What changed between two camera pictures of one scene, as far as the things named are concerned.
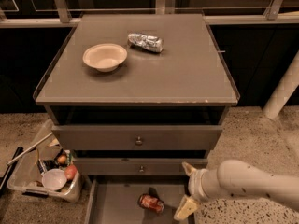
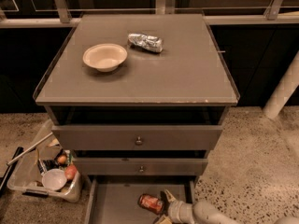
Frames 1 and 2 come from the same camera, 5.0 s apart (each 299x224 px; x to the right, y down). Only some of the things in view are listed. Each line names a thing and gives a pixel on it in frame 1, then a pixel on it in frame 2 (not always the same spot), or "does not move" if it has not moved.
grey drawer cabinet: x=131 y=98 does not move
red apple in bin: x=70 y=172 does not move
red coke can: x=151 y=202 does not move
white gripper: x=195 y=184 -> x=175 y=208
